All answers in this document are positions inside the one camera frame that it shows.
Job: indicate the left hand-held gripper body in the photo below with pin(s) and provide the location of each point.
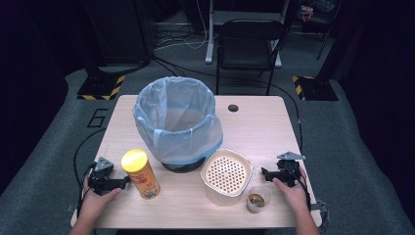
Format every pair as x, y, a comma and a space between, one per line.
101, 182

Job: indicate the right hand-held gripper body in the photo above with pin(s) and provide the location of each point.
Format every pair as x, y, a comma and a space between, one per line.
288, 171

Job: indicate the yellow chip can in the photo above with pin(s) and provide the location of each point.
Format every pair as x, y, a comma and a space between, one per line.
142, 178

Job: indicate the clear plastic cup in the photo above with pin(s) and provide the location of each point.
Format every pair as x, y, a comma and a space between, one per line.
257, 199

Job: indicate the white strainer basket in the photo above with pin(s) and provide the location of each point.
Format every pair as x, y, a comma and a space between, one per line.
226, 173

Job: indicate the black trash bin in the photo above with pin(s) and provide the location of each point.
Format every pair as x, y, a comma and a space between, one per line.
182, 167

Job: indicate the bin with blue bag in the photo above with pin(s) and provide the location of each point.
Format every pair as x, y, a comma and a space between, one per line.
177, 140

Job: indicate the person's left hand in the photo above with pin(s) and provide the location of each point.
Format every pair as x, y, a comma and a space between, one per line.
94, 205

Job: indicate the person's right hand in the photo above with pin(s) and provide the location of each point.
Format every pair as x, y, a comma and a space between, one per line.
297, 196

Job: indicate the grey table corner clamp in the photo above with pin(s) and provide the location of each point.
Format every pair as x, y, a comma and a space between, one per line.
321, 212

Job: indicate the black yellow striped stand base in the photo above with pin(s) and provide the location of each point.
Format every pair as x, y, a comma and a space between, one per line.
318, 89
99, 88

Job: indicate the black folding chair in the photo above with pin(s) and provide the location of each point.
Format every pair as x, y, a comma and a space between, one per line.
248, 42

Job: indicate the black cabinet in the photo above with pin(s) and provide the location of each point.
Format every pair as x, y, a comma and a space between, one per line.
120, 29

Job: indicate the white desk frame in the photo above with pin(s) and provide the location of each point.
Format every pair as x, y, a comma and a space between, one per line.
210, 32

